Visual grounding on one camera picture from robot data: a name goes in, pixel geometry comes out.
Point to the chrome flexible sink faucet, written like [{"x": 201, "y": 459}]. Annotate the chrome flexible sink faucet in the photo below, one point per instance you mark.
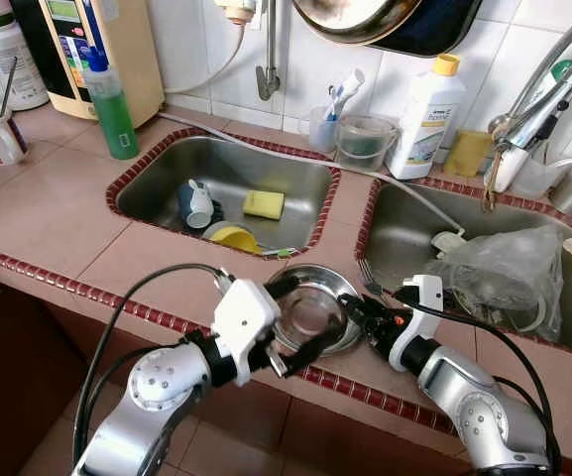
[{"x": 538, "y": 114}]

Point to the white detergent bottle yellow cap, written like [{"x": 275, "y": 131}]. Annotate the white detergent bottle yellow cap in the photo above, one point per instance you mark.
[{"x": 424, "y": 124}]

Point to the translucent toothbrush cup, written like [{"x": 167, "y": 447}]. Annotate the translucent toothbrush cup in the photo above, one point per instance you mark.
[{"x": 325, "y": 132}]

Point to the green white brush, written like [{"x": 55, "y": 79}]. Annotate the green white brush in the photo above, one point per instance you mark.
[{"x": 287, "y": 252}]

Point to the large white plastic jar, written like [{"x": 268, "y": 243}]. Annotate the large white plastic jar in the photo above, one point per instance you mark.
[{"x": 8, "y": 69}]

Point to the bright yellow sponge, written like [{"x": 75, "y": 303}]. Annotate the bright yellow sponge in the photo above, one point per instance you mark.
[{"x": 264, "y": 204}]

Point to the large steel sink basin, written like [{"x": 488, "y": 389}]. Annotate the large steel sink basin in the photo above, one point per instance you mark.
[{"x": 404, "y": 228}]

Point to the hanging black pan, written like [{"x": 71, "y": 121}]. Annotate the hanging black pan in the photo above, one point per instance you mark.
[{"x": 449, "y": 30}]

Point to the green dish soap bottle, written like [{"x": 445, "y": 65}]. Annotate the green dish soap bottle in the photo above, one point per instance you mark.
[{"x": 115, "y": 119}]

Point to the chrome wall tap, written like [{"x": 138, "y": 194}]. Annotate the chrome wall tap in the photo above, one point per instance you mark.
[{"x": 268, "y": 81}]

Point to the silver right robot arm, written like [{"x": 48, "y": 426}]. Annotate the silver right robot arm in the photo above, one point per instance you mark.
[{"x": 474, "y": 407}]

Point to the clear crumpled plastic bag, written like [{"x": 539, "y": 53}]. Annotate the clear crumpled plastic bag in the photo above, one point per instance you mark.
[{"x": 504, "y": 278}]

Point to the stainless steel bowl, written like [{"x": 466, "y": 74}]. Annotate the stainless steel bowl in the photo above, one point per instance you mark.
[{"x": 315, "y": 307}]

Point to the hanging steel wok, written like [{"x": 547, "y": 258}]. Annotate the hanging steel wok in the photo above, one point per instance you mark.
[{"x": 355, "y": 20}]

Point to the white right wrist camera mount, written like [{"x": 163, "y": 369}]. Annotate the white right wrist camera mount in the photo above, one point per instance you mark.
[{"x": 424, "y": 297}]

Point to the white toothbrush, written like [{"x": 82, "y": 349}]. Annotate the white toothbrush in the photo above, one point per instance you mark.
[{"x": 348, "y": 87}]

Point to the clear plastic cup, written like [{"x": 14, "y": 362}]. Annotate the clear plastic cup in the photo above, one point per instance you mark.
[{"x": 533, "y": 176}]

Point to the yellow plastic bowl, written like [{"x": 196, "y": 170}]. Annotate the yellow plastic bowl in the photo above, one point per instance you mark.
[{"x": 238, "y": 240}]

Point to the beige water ionizer appliance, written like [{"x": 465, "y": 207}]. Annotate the beige water ionizer appliance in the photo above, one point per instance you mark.
[{"x": 127, "y": 59}]

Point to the small steel sink basin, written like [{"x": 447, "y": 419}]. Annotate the small steel sink basin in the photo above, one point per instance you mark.
[{"x": 157, "y": 188}]

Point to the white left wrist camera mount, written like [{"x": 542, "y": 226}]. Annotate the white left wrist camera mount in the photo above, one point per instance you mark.
[{"x": 246, "y": 317}]

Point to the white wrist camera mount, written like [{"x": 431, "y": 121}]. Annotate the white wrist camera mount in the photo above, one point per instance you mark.
[
  {"x": 424, "y": 297},
  {"x": 246, "y": 317}
]

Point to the small white bowl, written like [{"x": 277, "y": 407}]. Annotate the small white bowl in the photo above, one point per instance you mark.
[{"x": 214, "y": 230}]

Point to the clear plastic pail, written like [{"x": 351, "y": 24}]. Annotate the clear plastic pail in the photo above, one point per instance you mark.
[{"x": 368, "y": 144}]

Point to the mustard yellow sponge cloth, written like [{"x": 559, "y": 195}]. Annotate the mustard yellow sponge cloth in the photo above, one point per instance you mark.
[{"x": 468, "y": 154}]

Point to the metal spoon in mug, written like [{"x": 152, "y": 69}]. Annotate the metal spoon in mug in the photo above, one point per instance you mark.
[{"x": 9, "y": 84}]

